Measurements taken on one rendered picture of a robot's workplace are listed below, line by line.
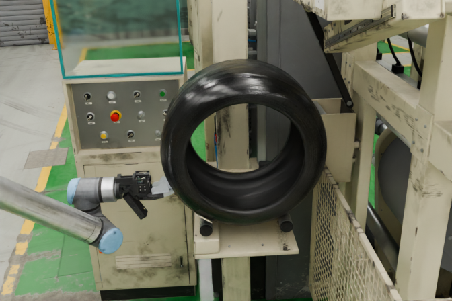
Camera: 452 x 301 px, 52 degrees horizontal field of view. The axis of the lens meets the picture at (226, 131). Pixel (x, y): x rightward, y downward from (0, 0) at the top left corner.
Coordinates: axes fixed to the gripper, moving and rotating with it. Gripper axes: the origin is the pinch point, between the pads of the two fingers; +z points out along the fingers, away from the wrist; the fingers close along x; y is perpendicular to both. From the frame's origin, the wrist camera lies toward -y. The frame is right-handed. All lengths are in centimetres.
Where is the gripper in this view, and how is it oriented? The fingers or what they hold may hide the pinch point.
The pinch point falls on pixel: (174, 191)
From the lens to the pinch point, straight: 168.2
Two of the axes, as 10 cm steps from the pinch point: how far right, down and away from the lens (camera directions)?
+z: 10.0, -0.4, 0.3
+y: -0.3, -9.3, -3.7
